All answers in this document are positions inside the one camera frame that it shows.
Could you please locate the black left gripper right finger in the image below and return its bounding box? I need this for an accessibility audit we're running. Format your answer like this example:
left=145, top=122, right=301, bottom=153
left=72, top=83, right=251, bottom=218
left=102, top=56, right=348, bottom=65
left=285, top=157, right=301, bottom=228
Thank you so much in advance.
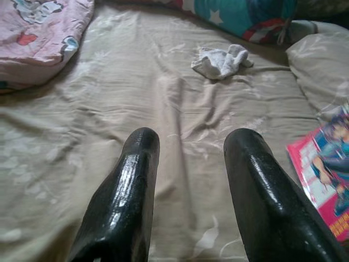
left=223, top=128, right=349, bottom=262

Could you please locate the pink anime comic book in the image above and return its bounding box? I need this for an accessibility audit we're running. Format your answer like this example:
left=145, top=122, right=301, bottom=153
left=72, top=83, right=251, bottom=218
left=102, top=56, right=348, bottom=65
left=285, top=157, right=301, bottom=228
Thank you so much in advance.
left=286, top=105, right=349, bottom=243

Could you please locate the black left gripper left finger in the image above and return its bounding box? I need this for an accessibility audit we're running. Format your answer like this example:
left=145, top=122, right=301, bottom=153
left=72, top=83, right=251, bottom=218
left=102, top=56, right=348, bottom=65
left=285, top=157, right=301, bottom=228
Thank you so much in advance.
left=68, top=127, right=160, bottom=262

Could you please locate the pink cartoon print blanket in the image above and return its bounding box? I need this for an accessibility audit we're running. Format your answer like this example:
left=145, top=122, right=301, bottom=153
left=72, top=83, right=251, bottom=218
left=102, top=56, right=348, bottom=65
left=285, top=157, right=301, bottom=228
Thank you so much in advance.
left=0, top=0, right=95, bottom=91

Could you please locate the white crumpled sock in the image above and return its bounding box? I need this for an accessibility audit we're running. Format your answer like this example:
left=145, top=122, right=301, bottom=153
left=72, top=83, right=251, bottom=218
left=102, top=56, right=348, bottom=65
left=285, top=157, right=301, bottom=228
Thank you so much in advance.
left=192, top=44, right=254, bottom=80

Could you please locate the beige floral folded comforter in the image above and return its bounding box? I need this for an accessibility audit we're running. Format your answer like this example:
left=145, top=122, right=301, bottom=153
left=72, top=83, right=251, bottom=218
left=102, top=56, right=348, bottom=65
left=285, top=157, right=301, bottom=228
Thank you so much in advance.
left=285, top=20, right=349, bottom=121

